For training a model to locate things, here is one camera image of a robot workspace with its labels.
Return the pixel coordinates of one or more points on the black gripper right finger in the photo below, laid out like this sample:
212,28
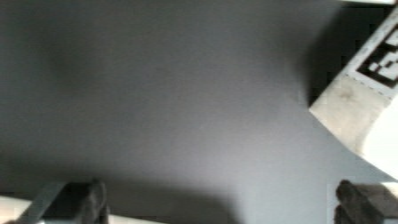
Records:
369,203

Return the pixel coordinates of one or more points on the white table leg with tag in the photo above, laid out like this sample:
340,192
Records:
356,107

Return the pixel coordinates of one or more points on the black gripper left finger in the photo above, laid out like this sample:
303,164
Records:
68,204

